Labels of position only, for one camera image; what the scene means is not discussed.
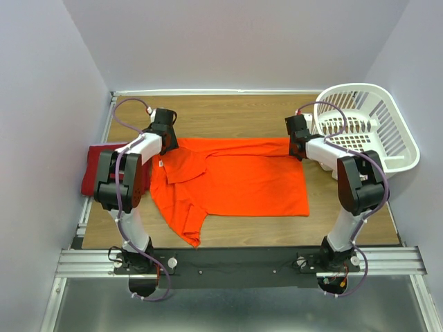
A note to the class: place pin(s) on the aluminium frame rail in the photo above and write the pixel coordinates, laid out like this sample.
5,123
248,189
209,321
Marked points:
101,263

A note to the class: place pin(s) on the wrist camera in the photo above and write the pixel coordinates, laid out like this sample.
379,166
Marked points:
152,113
307,116

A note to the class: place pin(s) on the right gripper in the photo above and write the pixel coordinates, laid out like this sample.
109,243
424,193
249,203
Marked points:
291,153

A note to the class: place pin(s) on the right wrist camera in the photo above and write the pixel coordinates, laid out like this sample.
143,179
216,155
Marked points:
307,116

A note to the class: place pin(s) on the white plastic laundry basket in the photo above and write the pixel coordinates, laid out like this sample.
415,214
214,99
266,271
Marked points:
361,117

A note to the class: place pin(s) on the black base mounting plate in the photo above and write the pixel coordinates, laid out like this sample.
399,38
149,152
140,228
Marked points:
246,267

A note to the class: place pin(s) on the folded dark red t-shirt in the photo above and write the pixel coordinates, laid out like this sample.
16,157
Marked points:
89,178

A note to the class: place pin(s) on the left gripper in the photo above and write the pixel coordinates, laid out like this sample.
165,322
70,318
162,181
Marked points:
174,144

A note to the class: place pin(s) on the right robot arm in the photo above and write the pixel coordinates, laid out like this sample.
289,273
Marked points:
361,185

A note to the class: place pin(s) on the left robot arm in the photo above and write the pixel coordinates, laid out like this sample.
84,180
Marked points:
118,184

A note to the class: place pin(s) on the orange t-shirt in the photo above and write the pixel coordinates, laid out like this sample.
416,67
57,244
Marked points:
226,177

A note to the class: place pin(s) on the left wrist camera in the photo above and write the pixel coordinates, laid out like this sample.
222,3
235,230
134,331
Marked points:
152,113

